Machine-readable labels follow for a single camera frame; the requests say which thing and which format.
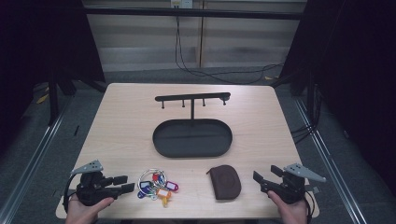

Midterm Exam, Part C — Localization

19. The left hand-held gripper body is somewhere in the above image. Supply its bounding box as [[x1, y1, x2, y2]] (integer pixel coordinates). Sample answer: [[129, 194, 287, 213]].
[[70, 160, 120, 207]]

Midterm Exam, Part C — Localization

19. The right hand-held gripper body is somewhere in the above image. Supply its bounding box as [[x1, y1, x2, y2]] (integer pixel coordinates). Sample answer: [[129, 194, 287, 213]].
[[266, 162, 327, 205]]

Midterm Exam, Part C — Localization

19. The key ring with coloured tags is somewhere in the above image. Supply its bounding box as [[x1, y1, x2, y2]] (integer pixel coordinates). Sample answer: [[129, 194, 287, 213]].
[[136, 168, 180, 208]]

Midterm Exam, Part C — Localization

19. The brown zip pouch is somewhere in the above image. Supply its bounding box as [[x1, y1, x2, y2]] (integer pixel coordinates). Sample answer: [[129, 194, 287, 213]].
[[205, 164, 242, 201]]

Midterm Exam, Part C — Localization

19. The black key rack with tray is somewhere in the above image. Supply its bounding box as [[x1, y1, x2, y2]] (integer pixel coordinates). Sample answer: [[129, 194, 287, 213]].
[[152, 91, 233, 159]]

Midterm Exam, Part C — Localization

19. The person's left hand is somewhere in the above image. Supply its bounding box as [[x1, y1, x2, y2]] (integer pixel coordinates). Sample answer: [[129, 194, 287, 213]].
[[64, 194, 115, 224]]

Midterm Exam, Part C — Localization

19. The person's right hand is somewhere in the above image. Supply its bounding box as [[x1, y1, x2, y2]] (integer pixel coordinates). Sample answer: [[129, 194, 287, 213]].
[[267, 189, 309, 224]]

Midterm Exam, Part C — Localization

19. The yellow floor tape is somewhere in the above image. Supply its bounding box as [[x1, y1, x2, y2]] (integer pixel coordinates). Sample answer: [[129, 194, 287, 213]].
[[35, 92, 50, 105]]

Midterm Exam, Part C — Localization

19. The dark curtain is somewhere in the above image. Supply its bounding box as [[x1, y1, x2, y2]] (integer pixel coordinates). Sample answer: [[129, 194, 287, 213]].
[[0, 0, 106, 153], [278, 0, 396, 190]]

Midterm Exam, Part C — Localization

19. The black metal crossbeam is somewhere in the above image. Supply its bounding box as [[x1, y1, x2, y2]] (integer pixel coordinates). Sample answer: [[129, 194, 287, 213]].
[[83, 7, 307, 21]]

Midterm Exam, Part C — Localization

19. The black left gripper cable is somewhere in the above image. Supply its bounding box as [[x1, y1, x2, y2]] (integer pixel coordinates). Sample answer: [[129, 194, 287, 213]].
[[63, 174, 79, 213]]

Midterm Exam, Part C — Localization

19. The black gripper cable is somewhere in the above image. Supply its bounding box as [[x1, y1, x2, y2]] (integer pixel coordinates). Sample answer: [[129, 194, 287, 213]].
[[303, 189, 316, 224], [63, 174, 79, 213]]

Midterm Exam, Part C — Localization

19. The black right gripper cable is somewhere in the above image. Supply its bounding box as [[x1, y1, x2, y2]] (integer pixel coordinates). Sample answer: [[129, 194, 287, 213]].
[[303, 189, 316, 224]]

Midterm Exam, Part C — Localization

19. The metal floor rail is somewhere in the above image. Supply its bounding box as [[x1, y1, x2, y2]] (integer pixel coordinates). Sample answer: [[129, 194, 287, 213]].
[[0, 96, 73, 224], [292, 96, 369, 224]]

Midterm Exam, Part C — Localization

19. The bundle of black floor cables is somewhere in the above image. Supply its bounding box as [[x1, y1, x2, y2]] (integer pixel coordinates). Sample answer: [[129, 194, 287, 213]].
[[290, 83, 323, 145]]

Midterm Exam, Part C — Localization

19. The black metal stand post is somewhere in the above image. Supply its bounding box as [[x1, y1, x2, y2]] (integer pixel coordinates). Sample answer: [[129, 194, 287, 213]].
[[47, 69, 61, 126]]

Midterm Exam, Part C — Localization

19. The black hanging wall cable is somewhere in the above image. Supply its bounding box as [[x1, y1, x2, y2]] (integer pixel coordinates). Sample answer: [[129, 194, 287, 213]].
[[175, 16, 285, 86]]

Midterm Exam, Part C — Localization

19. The white wall socket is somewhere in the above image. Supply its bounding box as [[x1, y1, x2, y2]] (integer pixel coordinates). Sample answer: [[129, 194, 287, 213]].
[[170, 0, 194, 9]]

